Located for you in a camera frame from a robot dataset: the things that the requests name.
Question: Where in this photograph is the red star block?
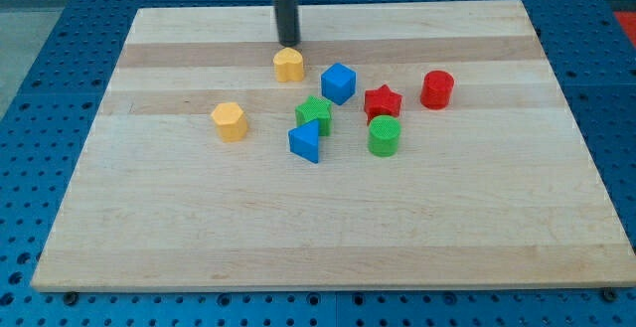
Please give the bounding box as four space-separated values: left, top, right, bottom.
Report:
364 84 402 124

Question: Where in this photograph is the blue triangle block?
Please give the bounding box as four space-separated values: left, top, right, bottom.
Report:
288 120 319 164

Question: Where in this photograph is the light wooden board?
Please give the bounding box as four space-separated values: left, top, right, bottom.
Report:
32 0 635 292

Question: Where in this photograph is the green cylinder block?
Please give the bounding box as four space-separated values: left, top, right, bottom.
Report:
368 115 401 157

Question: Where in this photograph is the yellow hexagon block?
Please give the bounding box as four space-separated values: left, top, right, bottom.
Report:
211 102 248 142

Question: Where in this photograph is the red cylinder block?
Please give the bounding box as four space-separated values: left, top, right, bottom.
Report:
420 71 455 110

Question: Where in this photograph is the green star block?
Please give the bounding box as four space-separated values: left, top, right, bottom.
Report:
294 95 332 136

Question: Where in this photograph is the blue cube block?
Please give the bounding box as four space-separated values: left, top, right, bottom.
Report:
321 63 357 105

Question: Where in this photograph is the yellow heart block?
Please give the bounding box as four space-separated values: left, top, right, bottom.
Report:
272 48 305 82

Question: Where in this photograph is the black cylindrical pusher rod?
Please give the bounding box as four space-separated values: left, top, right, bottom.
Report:
271 0 301 47

